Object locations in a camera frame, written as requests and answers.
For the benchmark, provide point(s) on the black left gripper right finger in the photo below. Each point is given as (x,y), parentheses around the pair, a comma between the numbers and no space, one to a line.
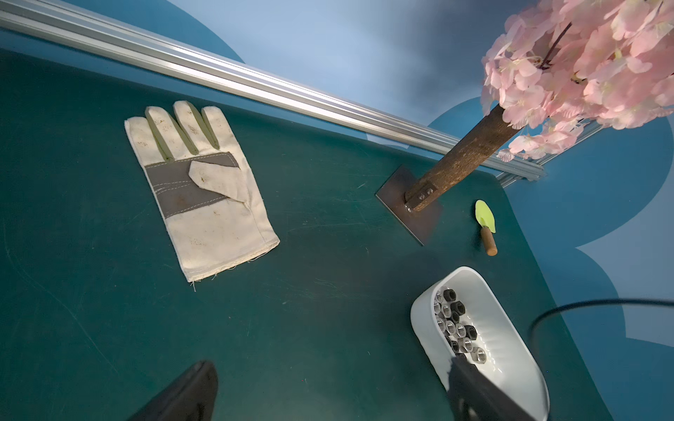
(472,396)

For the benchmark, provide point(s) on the aluminium back frame rail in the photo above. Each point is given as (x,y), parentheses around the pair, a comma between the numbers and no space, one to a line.
(75,27)

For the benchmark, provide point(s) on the white canvas work glove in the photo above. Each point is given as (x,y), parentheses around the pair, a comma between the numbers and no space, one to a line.
(204,187)

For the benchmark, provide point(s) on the dark tree base plate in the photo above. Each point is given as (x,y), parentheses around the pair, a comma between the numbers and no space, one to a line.
(420,223)

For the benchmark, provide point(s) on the green toy paddle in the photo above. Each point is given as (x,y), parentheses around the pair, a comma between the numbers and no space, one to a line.
(484,216)

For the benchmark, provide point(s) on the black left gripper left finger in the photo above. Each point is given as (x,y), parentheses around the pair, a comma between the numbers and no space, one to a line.
(191,396)

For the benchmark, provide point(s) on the white storage box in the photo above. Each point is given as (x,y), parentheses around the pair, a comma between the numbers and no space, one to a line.
(505,361)

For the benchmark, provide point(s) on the pink blossom artificial tree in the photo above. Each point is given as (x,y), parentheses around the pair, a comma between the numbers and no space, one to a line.
(556,66)

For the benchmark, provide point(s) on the heap of nuts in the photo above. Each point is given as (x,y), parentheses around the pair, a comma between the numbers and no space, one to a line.
(461,337)

